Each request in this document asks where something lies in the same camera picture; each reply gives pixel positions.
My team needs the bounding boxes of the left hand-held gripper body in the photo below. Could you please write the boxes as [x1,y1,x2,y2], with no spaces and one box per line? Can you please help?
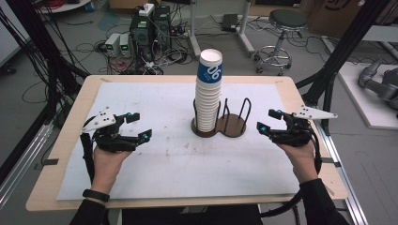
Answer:
[80,106,140,154]

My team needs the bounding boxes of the cardboard box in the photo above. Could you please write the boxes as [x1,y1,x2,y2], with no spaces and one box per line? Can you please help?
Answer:
[308,0,364,31]

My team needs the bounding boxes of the black box on floor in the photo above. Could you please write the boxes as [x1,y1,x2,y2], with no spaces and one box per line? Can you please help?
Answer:
[221,13,239,33]

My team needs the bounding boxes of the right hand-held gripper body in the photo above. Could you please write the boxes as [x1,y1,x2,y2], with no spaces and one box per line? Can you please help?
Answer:
[268,105,339,148]

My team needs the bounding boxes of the aluminium rail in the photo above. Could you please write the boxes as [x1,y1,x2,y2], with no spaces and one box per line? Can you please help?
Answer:
[313,121,371,225]
[0,120,54,208]

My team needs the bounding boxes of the person's right hand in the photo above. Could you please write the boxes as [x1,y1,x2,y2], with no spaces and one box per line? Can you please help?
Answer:
[276,140,320,185]

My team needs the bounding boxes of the person's left hand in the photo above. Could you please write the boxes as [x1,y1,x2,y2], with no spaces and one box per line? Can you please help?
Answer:
[90,144,132,195]

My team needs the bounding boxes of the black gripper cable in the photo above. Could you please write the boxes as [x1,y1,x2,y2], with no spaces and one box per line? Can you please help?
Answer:
[259,125,324,225]

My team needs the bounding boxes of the wooden table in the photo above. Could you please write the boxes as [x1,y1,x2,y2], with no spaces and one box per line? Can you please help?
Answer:
[25,74,349,212]

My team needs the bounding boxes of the stack of white paper cups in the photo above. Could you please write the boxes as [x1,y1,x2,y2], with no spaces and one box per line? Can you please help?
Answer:
[193,79,222,133]

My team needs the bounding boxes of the black round stool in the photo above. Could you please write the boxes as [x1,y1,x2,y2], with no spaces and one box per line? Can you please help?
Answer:
[253,8,309,77]

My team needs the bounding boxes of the blue banded paper cup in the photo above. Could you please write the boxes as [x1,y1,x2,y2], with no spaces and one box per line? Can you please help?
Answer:
[196,48,223,84]

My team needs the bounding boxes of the black computer tower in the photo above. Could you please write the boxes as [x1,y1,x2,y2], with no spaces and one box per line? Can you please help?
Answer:
[130,4,173,62]

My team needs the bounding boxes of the white platform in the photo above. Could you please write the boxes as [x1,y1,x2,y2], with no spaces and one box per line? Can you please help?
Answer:
[337,60,398,130]

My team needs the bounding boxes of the black frame post with cables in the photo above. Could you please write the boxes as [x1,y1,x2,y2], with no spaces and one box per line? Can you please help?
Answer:
[0,0,90,126]

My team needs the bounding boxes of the black wristband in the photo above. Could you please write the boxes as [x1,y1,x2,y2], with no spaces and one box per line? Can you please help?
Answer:
[82,188,111,203]

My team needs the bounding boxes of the grey power supply unit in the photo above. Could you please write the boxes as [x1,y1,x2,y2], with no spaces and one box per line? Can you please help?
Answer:
[104,32,122,57]
[119,33,132,58]

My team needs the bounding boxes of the white desk frame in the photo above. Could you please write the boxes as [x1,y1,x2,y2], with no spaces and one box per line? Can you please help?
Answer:
[187,0,256,59]

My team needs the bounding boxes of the brown cup rack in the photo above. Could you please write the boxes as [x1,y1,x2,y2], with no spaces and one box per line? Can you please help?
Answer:
[191,97,253,139]

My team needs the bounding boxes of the white power strip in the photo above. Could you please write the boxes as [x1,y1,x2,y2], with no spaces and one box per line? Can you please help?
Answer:
[138,3,155,18]

